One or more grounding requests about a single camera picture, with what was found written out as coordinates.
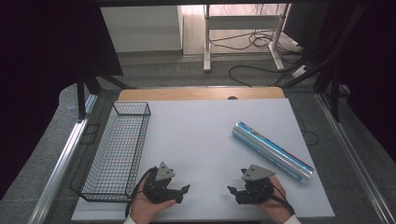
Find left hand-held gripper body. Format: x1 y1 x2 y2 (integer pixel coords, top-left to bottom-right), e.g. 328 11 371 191
142 161 176 205

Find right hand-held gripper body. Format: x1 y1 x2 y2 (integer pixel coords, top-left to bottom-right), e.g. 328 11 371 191
240 163 277 205

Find person's left hand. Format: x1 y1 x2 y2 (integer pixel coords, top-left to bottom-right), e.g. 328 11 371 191
129 179 177 224

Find person's right hand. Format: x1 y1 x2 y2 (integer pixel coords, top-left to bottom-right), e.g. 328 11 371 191
254 175 296 224

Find long blue silver wrap box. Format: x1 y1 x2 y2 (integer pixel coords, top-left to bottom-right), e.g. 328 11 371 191
231 120 316 183

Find white table mat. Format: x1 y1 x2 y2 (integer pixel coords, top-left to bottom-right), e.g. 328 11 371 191
70 97 336 222

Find black metal stand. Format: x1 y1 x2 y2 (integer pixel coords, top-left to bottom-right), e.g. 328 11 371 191
75 65 137 121
279 1 373 124

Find white power strip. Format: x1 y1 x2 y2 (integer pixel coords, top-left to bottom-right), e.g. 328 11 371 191
291 64 310 79

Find white cabinet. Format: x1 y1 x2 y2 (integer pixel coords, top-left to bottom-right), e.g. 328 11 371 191
100 5 185 54

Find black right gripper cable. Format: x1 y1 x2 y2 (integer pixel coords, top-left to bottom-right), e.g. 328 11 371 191
269 182 296 217

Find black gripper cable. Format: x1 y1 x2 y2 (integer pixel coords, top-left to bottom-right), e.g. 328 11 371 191
269 182 296 217
124 166 157 219

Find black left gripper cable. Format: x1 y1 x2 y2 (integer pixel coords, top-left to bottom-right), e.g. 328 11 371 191
124 166 157 219

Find black wire basket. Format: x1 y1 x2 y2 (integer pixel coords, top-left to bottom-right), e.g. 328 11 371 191
69 101 152 203

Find thin black cable loop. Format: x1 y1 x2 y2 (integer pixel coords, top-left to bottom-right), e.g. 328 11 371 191
290 104 319 147

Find aluminium rail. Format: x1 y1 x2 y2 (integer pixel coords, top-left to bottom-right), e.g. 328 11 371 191
35 93 99 224
315 92 396 224

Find black floor cable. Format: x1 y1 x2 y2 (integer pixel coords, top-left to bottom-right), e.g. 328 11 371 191
228 64 282 88

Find tangled black cables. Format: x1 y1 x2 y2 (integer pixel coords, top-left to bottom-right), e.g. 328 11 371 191
208 28 304 55

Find white desk frame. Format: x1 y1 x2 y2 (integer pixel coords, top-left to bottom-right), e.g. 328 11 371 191
203 3 292 74

